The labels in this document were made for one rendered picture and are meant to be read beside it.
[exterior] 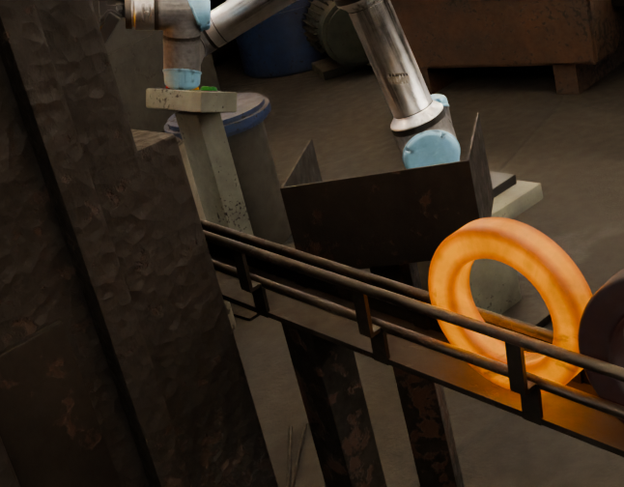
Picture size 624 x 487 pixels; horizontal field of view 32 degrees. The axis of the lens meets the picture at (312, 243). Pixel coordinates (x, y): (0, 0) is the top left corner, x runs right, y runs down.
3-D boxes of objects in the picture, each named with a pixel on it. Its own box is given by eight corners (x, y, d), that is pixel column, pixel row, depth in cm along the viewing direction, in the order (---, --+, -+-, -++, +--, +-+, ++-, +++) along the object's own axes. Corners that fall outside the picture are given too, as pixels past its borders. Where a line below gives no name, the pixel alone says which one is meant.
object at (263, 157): (244, 272, 312) (206, 132, 296) (181, 255, 335) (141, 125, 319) (323, 226, 330) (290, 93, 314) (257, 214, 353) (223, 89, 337)
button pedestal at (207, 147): (256, 323, 279) (191, 96, 256) (201, 306, 297) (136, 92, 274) (300, 296, 288) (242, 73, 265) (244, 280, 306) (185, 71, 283)
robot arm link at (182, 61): (205, 77, 228) (205, 26, 224) (199, 93, 218) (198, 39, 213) (168, 76, 228) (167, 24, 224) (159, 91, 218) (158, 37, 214)
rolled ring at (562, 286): (514, 397, 117) (496, 413, 115) (418, 255, 118) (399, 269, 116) (635, 349, 102) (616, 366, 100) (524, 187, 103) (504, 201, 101)
